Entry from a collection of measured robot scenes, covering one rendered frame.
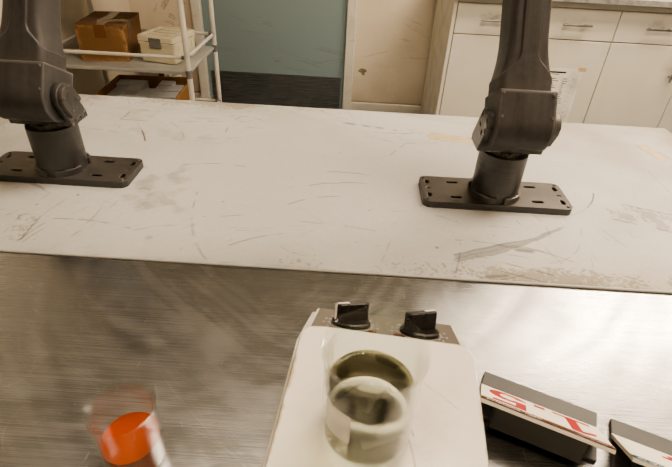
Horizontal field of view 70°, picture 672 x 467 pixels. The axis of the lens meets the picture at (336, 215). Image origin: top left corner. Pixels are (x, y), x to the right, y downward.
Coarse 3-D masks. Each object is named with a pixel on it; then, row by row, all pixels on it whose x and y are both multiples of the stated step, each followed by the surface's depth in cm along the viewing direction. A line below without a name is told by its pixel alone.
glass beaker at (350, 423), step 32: (352, 320) 25; (384, 320) 26; (384, 352) 27; (416, 352) 24; (352, 384) 21; (416, 384) 22; (352, 416) 23; (384, 416) 22; (352, 448) 24; (384, 448) 24
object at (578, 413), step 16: (496, 384) 40; (512, 384) 40; (496, 400) 35; (528, 400) 39; (544, 400) 39; (560, 400) 39; (496, 416) 36; (512, 416) 35; (528, 416) 34; (576, 416) 38; (592, 416) 38; (512, 432) 36; (528, 432) 35; (544, 432) 35; (560, 432) 33; (544, 448) 36; (560, 448) 35; (576, 448) 34; (592, 448) 36; (608, 448) 32
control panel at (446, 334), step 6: (318, 312) 42; (324, 312) 42; (330, 312) 42; (318, 318) 40; (324, 318) 40; (330, 318) 40; (312, 324) 38; (318, 324) 38; (324, 324) 38; (438, 324) 42; (444, 324) 42; (438, 330) 40; (444, 330) 40; (450, 330) 40; (444, 336) 39; (450, 336) 39; (444, 342) 37; (450, 342) 37; (456, 342) 37
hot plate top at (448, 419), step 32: (320, 352) 32; (448, 352) 32; (288, 384) 30; (320, 384) 30; (448, 384) 30; (288, 416) 28; (320, 416) 28; (416, 416) 28; (448, 416) 28; (480, 416) 28; (288, 448) 26; (320, 448) 26; (416, 448) 26; (448, 448) 27; (480, 448) 27
